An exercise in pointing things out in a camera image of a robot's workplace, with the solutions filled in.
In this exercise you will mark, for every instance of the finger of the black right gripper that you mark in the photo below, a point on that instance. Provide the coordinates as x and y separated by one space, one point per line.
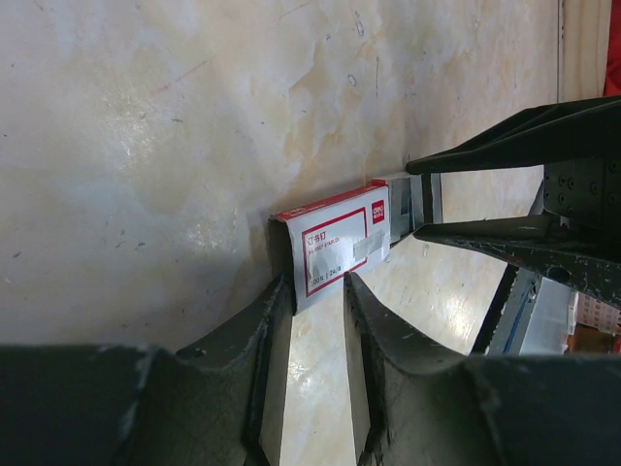
586 259
582 129

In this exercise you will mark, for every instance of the aluminium rail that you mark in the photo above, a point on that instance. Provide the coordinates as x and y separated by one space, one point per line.
528 315

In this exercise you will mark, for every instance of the wooden tray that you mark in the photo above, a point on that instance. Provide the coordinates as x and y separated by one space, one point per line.
583 37

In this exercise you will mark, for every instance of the red white staple box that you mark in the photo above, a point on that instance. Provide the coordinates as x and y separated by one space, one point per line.
318 243

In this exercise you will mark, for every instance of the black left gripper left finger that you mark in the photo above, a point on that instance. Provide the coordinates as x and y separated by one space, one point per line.
218 401

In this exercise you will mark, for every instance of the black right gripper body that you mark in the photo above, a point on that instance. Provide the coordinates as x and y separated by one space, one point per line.
586 191

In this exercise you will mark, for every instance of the red cloth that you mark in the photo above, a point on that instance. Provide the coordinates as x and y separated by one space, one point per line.
612 84

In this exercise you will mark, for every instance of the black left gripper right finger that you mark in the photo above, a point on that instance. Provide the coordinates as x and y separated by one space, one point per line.
417 402

